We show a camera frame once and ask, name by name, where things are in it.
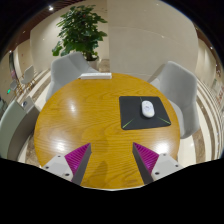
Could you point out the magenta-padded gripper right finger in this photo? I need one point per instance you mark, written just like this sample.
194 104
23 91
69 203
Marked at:
148 159

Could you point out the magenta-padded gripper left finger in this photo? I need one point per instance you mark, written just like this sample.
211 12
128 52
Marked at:
75 160

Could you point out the white cartoon-print computer mouse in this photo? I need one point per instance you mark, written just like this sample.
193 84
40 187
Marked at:
147 109

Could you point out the black mouse pad green lines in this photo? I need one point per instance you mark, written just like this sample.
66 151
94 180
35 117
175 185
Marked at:
131 113

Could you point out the grey shell chair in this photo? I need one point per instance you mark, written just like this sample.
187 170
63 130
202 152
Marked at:
181 90
66 71
15 130

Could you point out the white power strip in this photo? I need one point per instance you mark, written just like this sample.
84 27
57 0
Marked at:
95 76

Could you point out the white chair wooden legs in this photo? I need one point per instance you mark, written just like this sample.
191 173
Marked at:
28 75

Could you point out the green potted plant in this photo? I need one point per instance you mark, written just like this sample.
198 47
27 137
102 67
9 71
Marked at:
81 30

